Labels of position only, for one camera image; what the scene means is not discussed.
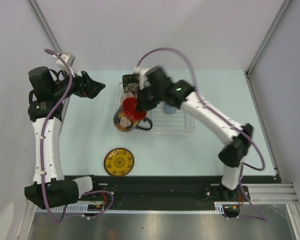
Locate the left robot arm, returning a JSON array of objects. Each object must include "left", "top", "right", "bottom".
[{"left": 24, "top": 66, "right": 106, "bottom": 210}]

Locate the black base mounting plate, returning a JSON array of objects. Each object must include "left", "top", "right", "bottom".
[{"left": 71, "top": 174, "right": 251, "bottom": 218}]

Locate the red black mug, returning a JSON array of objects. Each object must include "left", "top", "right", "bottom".
[{"left": 113, "top": 97, "right": 153, "bottom": 132}]

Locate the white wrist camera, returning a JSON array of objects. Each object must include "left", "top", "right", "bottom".
[
  {"left": 55, "top": 53, "right": 76, "bottom": 71},
  {"left": 133, "top": 66, "right": 151, "bottom": 90}
]

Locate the white wire dish rack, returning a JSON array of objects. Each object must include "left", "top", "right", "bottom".
[{"left": 116, "top": 81, "right": 196, "bottom": 138}]

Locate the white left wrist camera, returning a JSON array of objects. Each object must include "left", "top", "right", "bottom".
[{"left": 55, "top": 53, "right": 76, "bottom": 71}]

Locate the light blue cup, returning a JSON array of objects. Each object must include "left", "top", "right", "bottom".
[{"left": 163, "top": 103, "right": 177, "bottom": 115}]

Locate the aluminium frame rail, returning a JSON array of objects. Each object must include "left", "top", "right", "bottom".
[{"left": 247, "top": 0, "right": 295, "bottom": 75}]

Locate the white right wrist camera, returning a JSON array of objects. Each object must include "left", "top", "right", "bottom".
[{"left": 133, "top": 66, "right": 151, "bottom": 90}]

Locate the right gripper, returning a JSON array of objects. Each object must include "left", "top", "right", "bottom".
[{"left": 135, "top": 82, "right": 164, "bottom": 112}]

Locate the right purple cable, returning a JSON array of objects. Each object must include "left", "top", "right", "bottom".
[{"left": 137, "top": 47, "right": 267, "bottom": 222}]

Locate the round black yellow saucer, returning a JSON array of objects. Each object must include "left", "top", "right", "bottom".
[{"left": 103, "top": 147, "right": 135, "bottom": 178}]

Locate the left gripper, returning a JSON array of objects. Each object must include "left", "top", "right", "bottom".
[{"left": 51, "top": 66, "right": 105, "bottom": 100}]

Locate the white slotted cable duct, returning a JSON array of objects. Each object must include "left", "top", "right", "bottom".
[{"left": 36, "top": 201, "right": 241, "bottom": 214}]

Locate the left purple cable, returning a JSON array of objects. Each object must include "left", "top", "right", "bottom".
[{"left": 39, "top": 48, "right": 77, "bottom": 223}]

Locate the square black floral plate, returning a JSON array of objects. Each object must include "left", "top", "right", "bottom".
[{"left": 122, "top": 74, "right": 139, "bottom": 95}]

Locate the purple cable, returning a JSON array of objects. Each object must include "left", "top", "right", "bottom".
[
  {"left": 39, "top": 48, "right": 77, "bottom": 223},
  {"left": 137, "top": 47, "right": 267, "bottom": 222}
]

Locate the brown patterned bowl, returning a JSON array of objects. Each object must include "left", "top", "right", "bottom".
[{"left": 121, "top": 91, "right": 137, "bottom": 101}]

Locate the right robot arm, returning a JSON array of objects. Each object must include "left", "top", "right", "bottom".
[{"left": 133, "top": 66, "right": 254, "bottom": 201}]

